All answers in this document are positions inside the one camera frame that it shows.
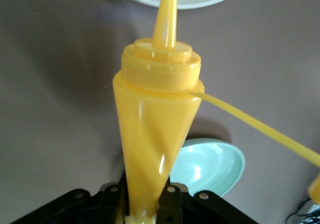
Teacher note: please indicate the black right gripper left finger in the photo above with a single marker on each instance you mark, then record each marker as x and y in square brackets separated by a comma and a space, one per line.
[82, 206]

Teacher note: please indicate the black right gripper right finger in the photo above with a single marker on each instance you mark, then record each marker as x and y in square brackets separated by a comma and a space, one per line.
[200, 209]

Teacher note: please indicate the yellow mustard squeeze bottle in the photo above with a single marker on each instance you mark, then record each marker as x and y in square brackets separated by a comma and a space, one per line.
[155, 134]

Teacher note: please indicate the mint green plate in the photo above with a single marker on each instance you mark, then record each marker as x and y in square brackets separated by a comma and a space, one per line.
[212, 169]

